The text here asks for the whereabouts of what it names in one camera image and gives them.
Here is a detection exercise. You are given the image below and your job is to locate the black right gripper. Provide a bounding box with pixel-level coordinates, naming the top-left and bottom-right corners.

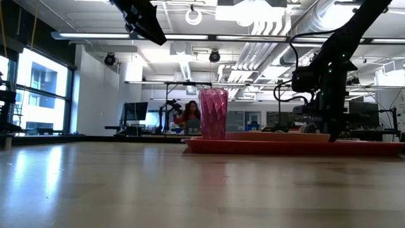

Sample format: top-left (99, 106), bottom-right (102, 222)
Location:
top-left (316, 90), bottom-right (349, 143)

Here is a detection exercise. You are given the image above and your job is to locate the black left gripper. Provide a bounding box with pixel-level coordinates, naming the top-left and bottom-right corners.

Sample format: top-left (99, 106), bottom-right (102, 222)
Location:
top-left (110, 0), bottom-right (168, 46)

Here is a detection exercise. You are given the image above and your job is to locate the orange plate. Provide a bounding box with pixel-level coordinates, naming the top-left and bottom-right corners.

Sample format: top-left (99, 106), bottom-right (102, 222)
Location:
top-left (225, 131), bottom-right (332, 143)

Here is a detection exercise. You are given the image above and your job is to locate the pink faceted plastic cup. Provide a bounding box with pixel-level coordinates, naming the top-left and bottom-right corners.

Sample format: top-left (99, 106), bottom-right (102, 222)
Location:
top-left (198, 88), bottom-right (229, 141)

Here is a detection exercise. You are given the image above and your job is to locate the red plastic tray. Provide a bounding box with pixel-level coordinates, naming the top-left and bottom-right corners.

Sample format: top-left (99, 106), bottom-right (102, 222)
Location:
top-left (182, 136), bottom-right (405, 156)

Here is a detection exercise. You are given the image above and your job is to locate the black computer monitor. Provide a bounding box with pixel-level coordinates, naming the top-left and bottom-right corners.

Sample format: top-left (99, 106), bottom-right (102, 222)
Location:
top-left (122, 101), bottom-right (149, 122)
top-left (347, 100), bottom-right (380, 129)

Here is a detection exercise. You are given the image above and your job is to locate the black bar with light strips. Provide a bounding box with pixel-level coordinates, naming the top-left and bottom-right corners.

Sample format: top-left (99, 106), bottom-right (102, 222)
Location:
top-left (50, 30), bottom-right (405, 45)

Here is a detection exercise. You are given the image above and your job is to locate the person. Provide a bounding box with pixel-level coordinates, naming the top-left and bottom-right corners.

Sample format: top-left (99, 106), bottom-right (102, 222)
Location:
top-left (173, 100), bottom-right (202, 136)

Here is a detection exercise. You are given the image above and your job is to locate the black equipment stand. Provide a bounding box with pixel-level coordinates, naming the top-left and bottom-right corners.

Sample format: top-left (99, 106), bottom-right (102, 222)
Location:
top-left (0, 71), bottom-right (25, 149)

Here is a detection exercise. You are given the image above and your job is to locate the white hanging ring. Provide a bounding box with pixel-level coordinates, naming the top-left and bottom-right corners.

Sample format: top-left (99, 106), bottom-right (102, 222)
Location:
top-left (185, 8), bottom-right (203, 26)

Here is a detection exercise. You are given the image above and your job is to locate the black background rig frame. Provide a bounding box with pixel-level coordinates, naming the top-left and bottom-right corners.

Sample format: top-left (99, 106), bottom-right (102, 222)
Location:
top-left (125, 80), bottom-right (213, 137)

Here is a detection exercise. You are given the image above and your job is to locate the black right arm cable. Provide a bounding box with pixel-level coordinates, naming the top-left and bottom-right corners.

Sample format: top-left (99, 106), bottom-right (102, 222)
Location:
top-left (273, 30), bottom-right (336, 104)

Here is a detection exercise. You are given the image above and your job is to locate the silver ventilation duct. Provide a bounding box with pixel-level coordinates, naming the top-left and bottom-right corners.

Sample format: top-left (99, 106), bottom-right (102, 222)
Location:
top-left (278, 0), bottom-right (358, 67)

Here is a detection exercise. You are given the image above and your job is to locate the black aluminium table frame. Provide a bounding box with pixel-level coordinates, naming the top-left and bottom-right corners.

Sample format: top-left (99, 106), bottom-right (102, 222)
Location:
top-left (12, 135), bottom-right (187, 144)

